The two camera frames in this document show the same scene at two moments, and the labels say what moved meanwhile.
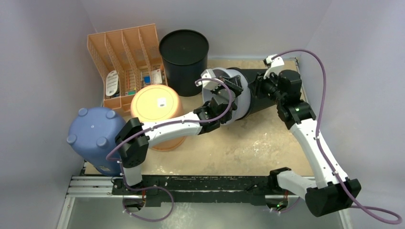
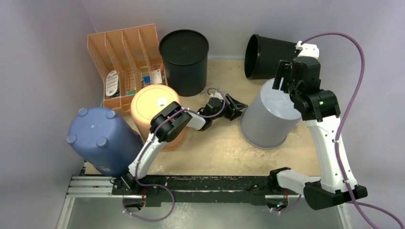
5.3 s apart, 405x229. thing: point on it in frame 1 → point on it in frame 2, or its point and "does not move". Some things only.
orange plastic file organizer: x=127 y=59 does not move
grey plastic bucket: x=242 y=101 → x=270 y=119
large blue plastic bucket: x=92 y=133 does not move
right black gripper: x=260 y=85 → x=287 y=70
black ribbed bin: x=257 y=104 → x=263 y=55
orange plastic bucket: x=156 y=101 does not move
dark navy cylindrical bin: x=185 y=53 does not move
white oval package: x=112 y=84 does not move
